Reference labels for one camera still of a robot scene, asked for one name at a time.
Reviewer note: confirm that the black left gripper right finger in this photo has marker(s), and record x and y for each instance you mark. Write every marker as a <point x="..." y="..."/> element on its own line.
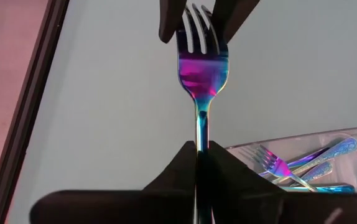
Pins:
<point x="253" y="205"/>

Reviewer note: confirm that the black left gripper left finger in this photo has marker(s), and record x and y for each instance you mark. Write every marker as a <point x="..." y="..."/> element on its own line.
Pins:
<point x="153" y="205"/>

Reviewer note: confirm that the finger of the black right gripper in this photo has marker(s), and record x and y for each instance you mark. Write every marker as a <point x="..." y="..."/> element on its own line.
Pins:
<point x="233" y="15"/>
<point x="169" y="18"/>

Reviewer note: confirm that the clear plastic bin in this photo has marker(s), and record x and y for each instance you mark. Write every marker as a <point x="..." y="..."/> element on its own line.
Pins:
<point x="346" y="137"/>

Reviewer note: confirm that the green table mat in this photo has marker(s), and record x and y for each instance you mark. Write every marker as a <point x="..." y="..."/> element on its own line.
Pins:
<point x="119" y="93"/>

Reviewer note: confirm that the black table frame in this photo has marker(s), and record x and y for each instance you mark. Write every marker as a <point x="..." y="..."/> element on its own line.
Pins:
<point x="23" y="109"/>

